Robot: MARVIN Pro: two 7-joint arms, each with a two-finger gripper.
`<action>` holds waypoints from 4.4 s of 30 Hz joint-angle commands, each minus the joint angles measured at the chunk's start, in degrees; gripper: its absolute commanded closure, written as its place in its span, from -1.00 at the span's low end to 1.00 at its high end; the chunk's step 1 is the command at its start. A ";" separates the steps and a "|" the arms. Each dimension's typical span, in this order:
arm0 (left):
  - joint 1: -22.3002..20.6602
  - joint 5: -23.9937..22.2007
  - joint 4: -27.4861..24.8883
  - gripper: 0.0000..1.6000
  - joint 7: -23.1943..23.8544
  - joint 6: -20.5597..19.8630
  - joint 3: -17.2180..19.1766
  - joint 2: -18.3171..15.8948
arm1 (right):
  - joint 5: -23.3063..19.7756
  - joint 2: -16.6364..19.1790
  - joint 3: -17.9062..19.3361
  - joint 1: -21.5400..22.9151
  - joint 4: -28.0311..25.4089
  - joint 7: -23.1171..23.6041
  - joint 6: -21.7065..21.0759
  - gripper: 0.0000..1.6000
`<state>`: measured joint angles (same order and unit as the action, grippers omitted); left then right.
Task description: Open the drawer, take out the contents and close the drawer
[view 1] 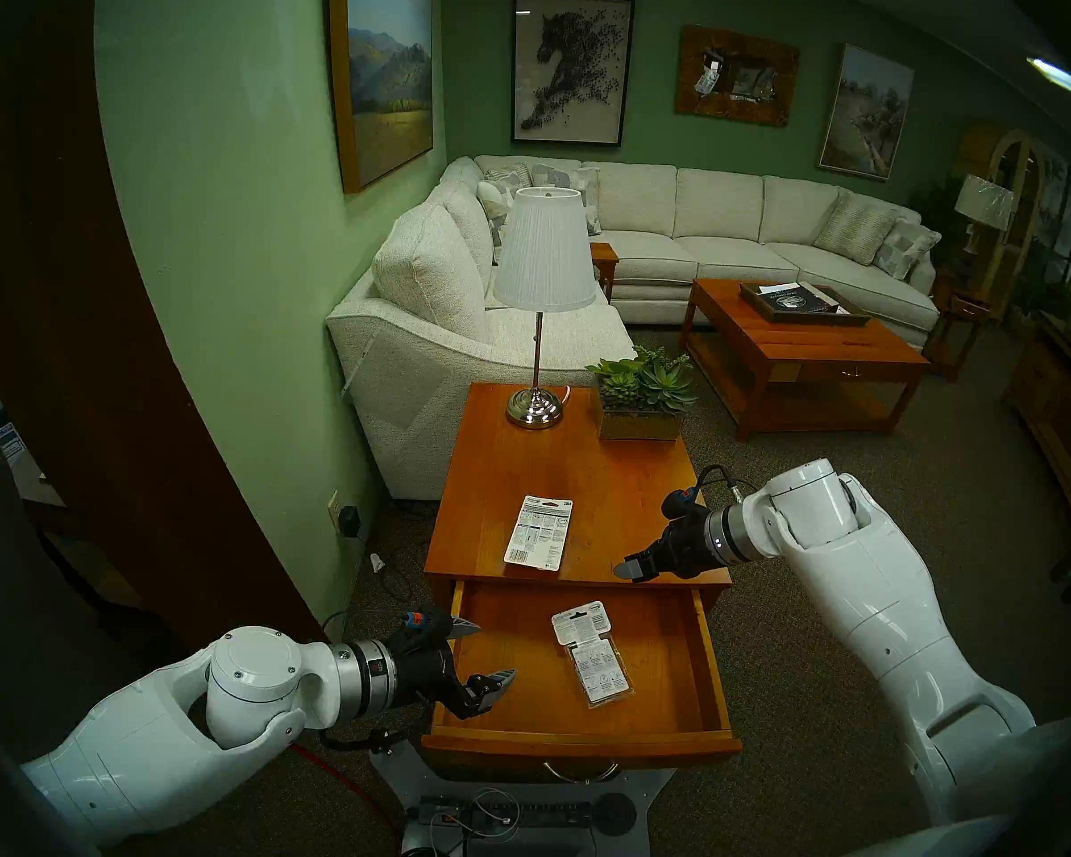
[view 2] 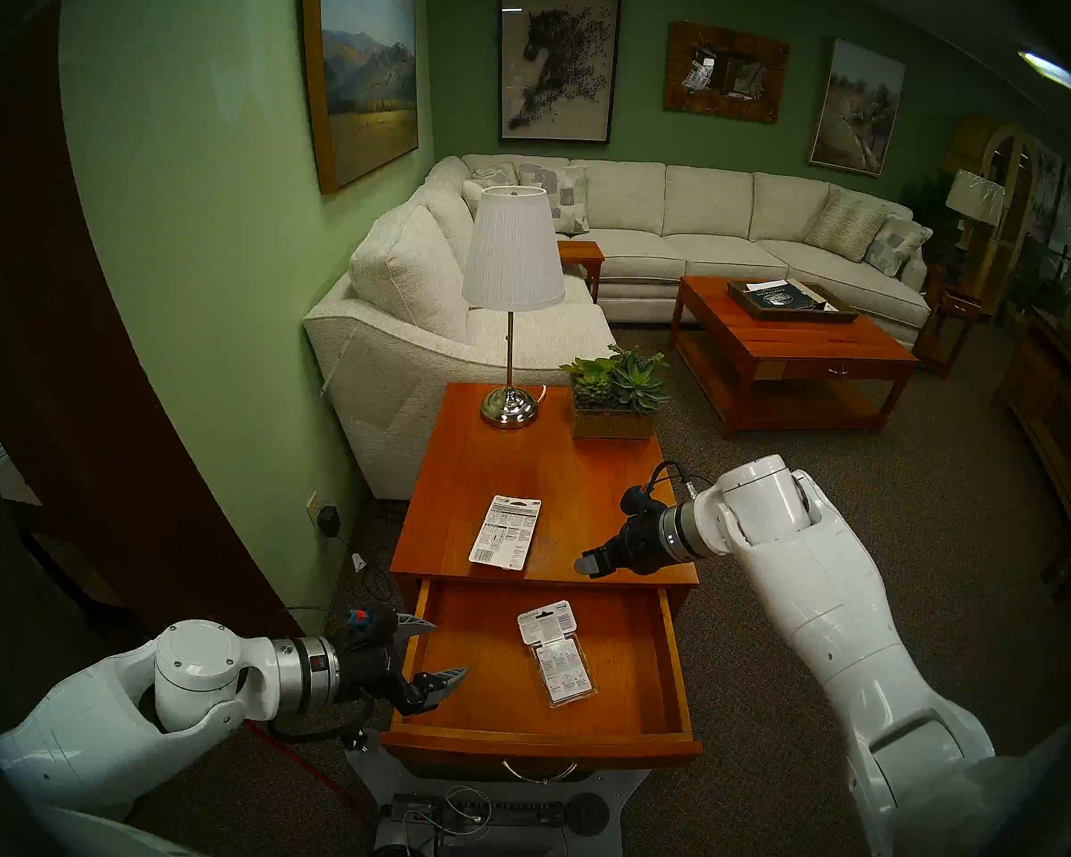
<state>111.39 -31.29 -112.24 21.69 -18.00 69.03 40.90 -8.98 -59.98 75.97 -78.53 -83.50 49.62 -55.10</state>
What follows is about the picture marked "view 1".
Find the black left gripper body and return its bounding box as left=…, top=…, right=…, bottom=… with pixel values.
left=391, top=641, right=465, bottom=713

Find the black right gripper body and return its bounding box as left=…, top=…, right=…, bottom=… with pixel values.
left=652, top=505, right=724, bottom=581

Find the wooden drawer with metal handle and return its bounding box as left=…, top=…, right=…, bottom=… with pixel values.
left=419, top=581, right=743, bottom=780

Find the small clear Command blister package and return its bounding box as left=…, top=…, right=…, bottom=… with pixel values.
left=551, top=601, right=635, bottom=710

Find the large Command hooks card package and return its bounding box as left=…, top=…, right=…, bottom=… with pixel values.
left=502, top=495, right=574, bottom=572

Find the orange wooden end table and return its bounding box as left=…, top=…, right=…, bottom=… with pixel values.
left=424, top=382, right=733, bottom=611

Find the succulent planter box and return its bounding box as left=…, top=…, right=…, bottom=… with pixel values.
left=586, top=345, right=700, bottom=442

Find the black power strip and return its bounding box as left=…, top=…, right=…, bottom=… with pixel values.
left=418, top=796, right=594, bottom=834

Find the black round disk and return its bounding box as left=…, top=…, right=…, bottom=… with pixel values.
left=594, top=793, right=637, bottom=836

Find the wooden coffee table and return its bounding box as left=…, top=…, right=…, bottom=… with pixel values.
left=680, top=278, right=932, bottom=443

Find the cream sectional sofa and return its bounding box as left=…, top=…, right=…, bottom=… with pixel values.
left=326, top=154, right=942, bottom=501

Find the dark cover book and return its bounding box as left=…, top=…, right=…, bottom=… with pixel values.
left=757, top=282, right=840, bottom=314

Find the dark wooden tray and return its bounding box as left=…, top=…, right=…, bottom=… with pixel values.
left=739, top=281, right=871, bottom=328

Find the small wooden side table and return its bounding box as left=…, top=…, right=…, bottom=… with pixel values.
left=589, top=242, right=620, bottom=304

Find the white shade table lamp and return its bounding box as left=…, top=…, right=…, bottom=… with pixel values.
left=493, top=187, right=597, bottom=430

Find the striped beige throw pillow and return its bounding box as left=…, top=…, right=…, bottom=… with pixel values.
left=814, top=190, right=898, bottom=265

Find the dark red end table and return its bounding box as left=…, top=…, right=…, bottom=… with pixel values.
left=924, top=279, right=993, bottom=381

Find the wooden sideboard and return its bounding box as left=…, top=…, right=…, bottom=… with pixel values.
left=1004, top=311, right=1071, bottom=530

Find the wood framed mirror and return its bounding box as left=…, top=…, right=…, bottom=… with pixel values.
left=675, top=25, right=801, bottom=129

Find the brown wooden door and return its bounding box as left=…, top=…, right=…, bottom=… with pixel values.
left=0, top=0, right=322, bottom=646

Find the tree landscape painting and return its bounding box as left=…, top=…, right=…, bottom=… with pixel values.
left=817, top=43, right=916, bottom=183

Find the arched wooden cabinet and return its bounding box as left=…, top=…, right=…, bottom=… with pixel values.
left=959, top=123, right=1047, bottom=320

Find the black framed horse picture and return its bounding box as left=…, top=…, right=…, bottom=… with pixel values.
left=511, top=0, right=636, bottom=148

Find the mountain landscape painting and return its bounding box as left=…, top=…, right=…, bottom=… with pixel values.
left=326, top=0, right=436, bottom=196

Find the ceiling light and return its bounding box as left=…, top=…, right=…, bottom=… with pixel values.
left=1026, top=54, right=1071, bottom=104

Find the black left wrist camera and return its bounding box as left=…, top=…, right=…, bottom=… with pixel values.
left=388, top=611, right=454, bottom=651

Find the black right camera cable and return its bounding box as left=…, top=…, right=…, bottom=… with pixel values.
left=692, top=464, right=760, bottom=512

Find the black camera cable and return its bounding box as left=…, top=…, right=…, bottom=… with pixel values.
left=692, top=464, right=760, bottom=512
left=321, top=610, right=407, bottom=642

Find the black power cord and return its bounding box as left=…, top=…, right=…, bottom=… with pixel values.
left=357, top=534, right=416, bottom=604

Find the black left camera cable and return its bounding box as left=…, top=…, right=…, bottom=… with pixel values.
left=321, top=610, right=407, bottom=642

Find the white wire coil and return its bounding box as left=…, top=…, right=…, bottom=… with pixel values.
left=469, top=788, right=520, bottom=840

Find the red cable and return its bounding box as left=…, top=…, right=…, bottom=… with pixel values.
left=290, top=744, right=403, bottom=829

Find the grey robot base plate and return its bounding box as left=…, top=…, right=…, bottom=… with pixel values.
left=370, top=739, right=677, bottom=857

